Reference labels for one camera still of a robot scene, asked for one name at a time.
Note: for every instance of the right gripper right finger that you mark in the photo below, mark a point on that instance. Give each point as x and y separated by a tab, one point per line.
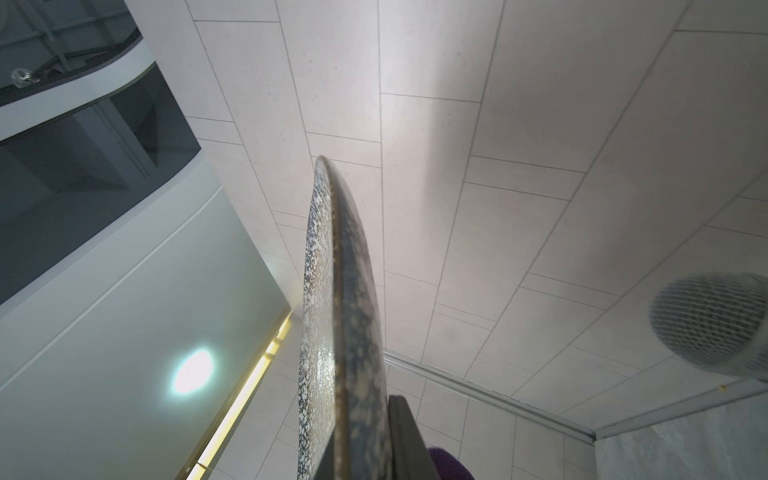
411	458

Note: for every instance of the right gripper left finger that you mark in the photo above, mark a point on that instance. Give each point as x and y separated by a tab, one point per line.
325	469

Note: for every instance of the purple cloth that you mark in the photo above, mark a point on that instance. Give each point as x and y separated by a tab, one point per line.
447	466

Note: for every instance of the grey speckled plate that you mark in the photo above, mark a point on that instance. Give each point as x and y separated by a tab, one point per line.
342	391

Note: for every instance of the sprinkle-filled microphone on stand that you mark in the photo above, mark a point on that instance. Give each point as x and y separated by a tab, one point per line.
716	322

